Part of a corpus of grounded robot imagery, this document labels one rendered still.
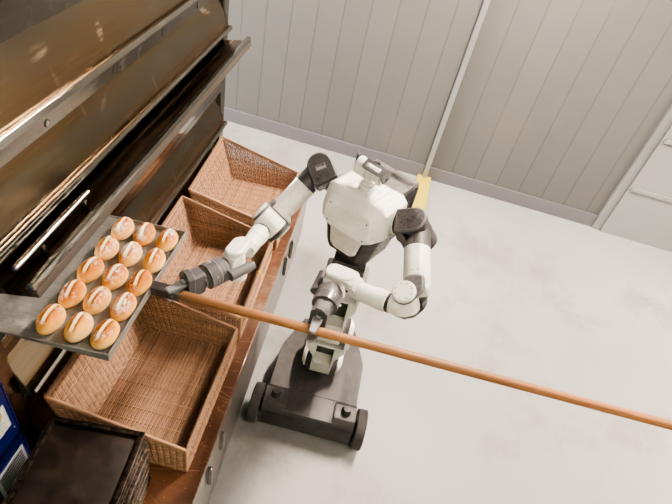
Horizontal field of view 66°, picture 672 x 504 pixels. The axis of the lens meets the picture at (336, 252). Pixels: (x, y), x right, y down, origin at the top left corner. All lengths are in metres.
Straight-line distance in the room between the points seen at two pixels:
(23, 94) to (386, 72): 3.32
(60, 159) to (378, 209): 0.98
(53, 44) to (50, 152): 0.28
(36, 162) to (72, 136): 0.17
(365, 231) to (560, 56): 2.84
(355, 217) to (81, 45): 0.97
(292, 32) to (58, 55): 3.08
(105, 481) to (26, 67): 1.10
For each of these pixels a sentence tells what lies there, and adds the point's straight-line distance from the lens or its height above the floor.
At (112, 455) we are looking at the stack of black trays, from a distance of 1.74.
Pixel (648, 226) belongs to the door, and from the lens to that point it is 5.14.
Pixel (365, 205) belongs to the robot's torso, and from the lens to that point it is 1.81.
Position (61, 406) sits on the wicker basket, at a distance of 1.95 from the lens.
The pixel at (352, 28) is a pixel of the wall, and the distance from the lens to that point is 4.35.
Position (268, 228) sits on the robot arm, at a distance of 1.93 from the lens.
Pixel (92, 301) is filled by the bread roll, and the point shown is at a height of 1.23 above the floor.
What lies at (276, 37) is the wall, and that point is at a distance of 4.55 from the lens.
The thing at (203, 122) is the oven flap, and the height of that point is 1.04.
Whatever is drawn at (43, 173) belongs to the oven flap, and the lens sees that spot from 1.61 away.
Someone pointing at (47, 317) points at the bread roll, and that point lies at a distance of 1.62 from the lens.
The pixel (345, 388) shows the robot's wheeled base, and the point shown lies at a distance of 2.77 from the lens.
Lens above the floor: 2.44
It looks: 41 degrees down
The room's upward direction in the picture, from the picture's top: 14 degrees clockwise
